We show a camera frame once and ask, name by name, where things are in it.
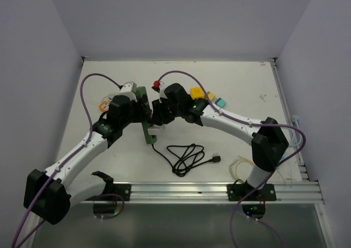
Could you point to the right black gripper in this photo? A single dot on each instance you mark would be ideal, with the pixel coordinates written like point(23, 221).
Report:
point(158, 118)

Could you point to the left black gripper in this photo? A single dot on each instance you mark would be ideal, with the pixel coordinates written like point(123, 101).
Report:
point(142, 111)

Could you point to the white plug adapter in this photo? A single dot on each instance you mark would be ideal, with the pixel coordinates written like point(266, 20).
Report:
point(156, 130)

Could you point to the green power strip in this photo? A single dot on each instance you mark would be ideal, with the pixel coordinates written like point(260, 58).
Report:
point(142, 96)

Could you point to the orange power strip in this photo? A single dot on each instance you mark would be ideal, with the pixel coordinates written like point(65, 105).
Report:
point(104, 106)

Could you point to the yellow cube socket adapter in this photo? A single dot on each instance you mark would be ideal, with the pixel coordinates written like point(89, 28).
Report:
point(197, 92)

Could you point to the pale yellow plug adapter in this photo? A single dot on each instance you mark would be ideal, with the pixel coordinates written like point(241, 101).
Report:
point(211, 96)

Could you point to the blue plug adapter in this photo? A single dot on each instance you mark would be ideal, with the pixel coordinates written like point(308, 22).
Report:
point(220, 102)

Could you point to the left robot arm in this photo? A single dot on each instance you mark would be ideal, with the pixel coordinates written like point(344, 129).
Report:
point(52, 192)

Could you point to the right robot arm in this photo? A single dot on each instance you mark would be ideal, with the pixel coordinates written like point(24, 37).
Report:
point(266, 138)

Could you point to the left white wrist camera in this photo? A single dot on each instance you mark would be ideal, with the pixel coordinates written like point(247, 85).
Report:
point(129, 90)

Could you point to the aluminium rail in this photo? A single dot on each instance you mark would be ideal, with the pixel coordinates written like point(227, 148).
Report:
point(215, 193)

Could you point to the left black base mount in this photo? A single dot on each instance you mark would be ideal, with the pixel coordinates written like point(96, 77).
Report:
point(122, 189)

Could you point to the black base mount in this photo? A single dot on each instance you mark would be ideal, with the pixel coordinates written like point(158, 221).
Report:
point(122, 189)
point(243, 191)

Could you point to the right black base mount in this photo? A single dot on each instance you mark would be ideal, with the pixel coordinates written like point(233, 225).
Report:
point(243, 191)

